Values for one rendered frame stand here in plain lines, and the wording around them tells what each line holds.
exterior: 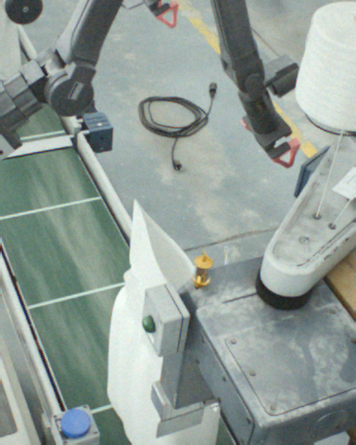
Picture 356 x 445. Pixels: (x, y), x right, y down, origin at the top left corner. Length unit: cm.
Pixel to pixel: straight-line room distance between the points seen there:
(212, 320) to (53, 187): 174
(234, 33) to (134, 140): 238
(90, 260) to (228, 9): 140
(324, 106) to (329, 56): 8
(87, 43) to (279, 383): 61
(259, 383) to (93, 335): 130
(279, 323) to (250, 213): 223
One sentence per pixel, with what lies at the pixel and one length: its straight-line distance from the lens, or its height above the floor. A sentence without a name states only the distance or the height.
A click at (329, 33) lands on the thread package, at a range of 123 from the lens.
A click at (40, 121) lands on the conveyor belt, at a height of 38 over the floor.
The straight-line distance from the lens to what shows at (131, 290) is 192.
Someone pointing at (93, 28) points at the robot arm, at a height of 162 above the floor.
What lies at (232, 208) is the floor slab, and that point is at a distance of 343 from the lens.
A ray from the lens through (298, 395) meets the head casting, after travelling 113.
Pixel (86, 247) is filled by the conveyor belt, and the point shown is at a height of 38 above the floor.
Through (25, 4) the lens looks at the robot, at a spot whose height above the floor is 155.
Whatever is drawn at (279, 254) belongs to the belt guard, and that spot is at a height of 142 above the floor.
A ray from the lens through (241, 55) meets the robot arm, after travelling 142.
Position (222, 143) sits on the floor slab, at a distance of 379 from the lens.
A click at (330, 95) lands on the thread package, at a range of 125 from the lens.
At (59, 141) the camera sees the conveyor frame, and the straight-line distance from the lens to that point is 308.
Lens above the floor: 224
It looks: 42 degrees down
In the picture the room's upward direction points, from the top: 8 degrees clockwise
